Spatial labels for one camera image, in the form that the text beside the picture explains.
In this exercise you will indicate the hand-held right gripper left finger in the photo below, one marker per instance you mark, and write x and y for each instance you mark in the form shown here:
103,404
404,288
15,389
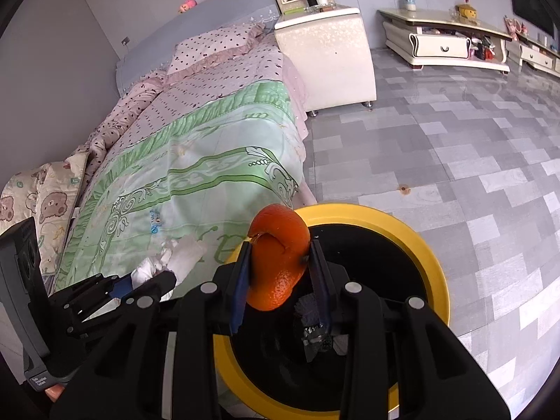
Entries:
240,288

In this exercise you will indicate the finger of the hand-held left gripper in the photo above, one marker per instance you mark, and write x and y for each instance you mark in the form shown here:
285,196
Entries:
87,291
148,288

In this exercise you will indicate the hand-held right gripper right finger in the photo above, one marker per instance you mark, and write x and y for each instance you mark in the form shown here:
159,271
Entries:
321,284

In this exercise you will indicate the lavender foam net bundle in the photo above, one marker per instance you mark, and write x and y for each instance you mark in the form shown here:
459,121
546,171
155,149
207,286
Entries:
308,308

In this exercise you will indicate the small white tissue bundle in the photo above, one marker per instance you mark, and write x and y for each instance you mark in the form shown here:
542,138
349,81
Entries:
188,251

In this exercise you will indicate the orange peel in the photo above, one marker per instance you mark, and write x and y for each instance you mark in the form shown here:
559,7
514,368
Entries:
280,249

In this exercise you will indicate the yellow rimmed black trash bin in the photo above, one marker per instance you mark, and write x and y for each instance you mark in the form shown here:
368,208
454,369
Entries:
393,227

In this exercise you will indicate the bear print quilt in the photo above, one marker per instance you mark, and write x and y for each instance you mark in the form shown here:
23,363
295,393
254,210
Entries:
48,201

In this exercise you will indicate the green floral bed sheet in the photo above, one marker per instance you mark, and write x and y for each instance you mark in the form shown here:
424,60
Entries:
197,148

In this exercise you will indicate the pink dotted bed sheet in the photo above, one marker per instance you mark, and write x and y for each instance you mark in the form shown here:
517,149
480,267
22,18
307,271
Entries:
245,65

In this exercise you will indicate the white nightstand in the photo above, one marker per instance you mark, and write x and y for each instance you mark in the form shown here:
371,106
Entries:
328,61

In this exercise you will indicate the dotted ruffled pillow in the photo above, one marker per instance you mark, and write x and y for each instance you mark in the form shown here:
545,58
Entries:
210,48

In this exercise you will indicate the white tv cabinet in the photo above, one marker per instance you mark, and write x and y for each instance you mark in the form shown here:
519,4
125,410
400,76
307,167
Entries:
437,46

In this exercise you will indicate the grey bed headboard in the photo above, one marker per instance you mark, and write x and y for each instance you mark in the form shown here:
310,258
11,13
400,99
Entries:
197,17

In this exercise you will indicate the pink plush toy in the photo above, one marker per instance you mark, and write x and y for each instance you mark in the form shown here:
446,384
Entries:
187,5

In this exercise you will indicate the small blue white jar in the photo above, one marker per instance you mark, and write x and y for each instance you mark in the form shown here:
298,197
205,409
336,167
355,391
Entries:
409,3

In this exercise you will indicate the yellow toy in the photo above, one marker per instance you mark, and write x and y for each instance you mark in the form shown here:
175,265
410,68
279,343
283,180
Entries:
466,11

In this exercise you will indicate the black television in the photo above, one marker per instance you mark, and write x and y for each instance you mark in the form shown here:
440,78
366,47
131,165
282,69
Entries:
533,0

